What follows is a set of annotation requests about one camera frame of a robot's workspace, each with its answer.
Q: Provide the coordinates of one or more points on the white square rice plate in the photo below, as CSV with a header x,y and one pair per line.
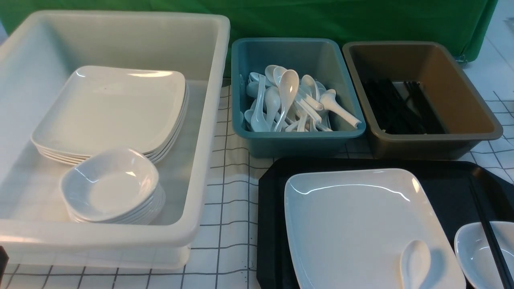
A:
x,y
348,229

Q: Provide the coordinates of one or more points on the white ceramic soup spoon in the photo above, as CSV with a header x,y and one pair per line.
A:
x,y
415,262

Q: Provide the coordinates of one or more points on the white small bowl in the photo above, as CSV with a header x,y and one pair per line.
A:
x,y
474,257

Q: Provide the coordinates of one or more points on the black chopstick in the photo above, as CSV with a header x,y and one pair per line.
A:
x,y
497,254
502,224

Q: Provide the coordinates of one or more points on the white spoon left in bin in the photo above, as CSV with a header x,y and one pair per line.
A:
x,y
258,122

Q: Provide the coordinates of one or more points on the upright white spoon in bin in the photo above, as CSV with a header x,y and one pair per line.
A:
x,y
287,81

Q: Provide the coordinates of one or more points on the white spoon right in bin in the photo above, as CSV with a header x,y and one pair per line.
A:
x,y
329,102

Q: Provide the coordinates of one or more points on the teal plastic bin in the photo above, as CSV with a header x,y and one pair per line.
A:
x,y
320,58

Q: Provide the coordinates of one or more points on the white checkered tablecloth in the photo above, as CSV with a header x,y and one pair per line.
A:
x,y
223,252

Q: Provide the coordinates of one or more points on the pile of black chopsticks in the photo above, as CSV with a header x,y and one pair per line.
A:
x,y
399,115

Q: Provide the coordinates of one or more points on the stack of white bowls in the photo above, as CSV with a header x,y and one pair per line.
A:
x,y
117,186

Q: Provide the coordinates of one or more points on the stack of white square plates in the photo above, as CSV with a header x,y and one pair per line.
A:
x,y
100,108

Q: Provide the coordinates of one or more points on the black serving tray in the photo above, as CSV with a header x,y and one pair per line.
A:
x,y
446,184

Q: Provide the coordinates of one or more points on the brown plastic bin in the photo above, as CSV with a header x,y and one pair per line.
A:
x,y
453,97

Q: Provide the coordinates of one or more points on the large white plastic tub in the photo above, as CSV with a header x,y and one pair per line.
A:
x,y
35,227

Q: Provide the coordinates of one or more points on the green cloth backdrop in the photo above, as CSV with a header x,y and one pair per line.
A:
x,y
361,20

